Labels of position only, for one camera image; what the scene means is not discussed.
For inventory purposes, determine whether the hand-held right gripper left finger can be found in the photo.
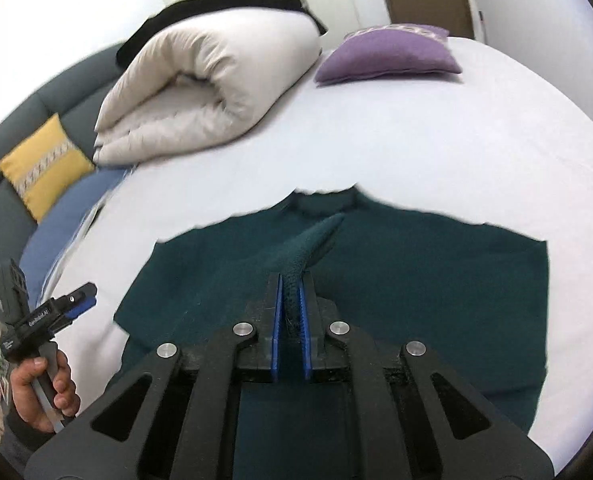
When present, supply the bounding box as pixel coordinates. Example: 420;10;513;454
24;272;283;480

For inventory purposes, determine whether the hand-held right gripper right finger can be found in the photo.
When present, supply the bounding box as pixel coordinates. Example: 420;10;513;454
299;270;555;480

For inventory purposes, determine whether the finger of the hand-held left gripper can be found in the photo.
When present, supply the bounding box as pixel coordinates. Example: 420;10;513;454
66;296;97;322
59;282;98;308

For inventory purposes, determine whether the dark green sweater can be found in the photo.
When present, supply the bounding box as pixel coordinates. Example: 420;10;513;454
114;185;550;480

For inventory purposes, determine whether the person's left hand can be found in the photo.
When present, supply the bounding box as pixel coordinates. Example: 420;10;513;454
9;351;81;433

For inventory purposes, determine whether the blue pillow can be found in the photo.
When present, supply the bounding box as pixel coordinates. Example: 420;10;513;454
19;166;132;306

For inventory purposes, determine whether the yellow cushion with patterned band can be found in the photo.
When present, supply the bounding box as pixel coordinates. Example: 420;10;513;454
0;113;96;223

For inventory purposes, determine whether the grey upholstered headboard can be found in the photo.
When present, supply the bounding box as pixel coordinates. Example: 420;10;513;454
0;42;127;256

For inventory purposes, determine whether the bed with white sheet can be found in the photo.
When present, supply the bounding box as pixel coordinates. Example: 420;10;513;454
19;35;593;476

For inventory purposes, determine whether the rolled beige duvet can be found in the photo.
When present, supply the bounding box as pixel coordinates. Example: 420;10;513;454
94;7;323;167

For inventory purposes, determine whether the purple cushion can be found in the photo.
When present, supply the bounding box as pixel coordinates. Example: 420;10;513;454
314;24;463;86

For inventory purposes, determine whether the black blanket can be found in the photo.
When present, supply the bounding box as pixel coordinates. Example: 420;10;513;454
115;0;327;68

